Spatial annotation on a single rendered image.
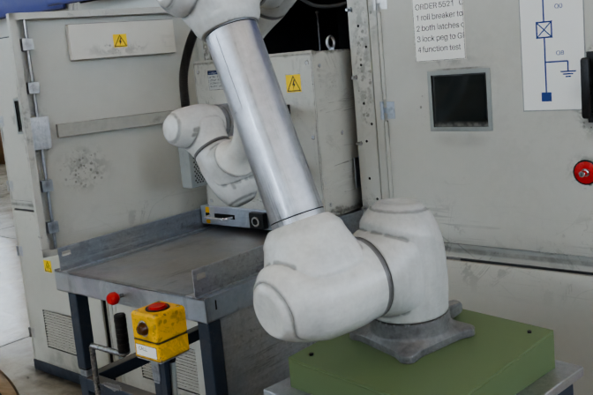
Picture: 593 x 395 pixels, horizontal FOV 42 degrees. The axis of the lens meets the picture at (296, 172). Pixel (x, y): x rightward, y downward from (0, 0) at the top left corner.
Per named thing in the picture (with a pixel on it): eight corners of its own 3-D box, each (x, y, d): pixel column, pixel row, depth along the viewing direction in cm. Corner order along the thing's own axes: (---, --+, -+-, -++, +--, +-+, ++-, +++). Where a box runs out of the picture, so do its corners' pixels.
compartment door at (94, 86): (37, 254, 239) (3, 15, 228) (215, 217, 273) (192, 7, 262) (43, 258, 234) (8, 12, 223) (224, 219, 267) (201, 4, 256)
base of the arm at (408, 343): (492, 326, 149) (491, 300, 148) (407, 366, 137) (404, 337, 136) (428, 303, 164) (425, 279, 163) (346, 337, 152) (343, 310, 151)
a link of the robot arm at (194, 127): (194, 118, 203) (219, 158, 200) (149, 125, 192) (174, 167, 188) (214, 93, 197) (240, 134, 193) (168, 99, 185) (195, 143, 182)
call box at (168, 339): (160, 365, 151) (154, 316, 150) (135, 358, 156) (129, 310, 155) (191, 351, 157) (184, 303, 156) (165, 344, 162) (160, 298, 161)
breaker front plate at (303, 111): (322, 220, 218) (308, 52, 211) (206, 210, 250) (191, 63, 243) (325, 219, 219) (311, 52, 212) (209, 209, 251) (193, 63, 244)
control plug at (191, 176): (192, 189, 237) (186, 133, 235) (182, 188, 240) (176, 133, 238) (210, 184, 243) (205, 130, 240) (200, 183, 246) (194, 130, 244)
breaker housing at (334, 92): (326, 219, 219) (311, 49, 212) (207, 209, 251) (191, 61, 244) (418, 187, 257) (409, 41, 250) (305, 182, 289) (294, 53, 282)
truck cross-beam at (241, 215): (331, 236, 217) (329, 216, 216) (202, 223, 252) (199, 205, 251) (341, 233, 221) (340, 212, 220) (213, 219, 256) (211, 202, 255)
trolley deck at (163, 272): (207, 324, 176) (205, 299, 175) (56, 289, 216) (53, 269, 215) (373, 251, 226) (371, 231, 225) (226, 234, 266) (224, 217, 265)
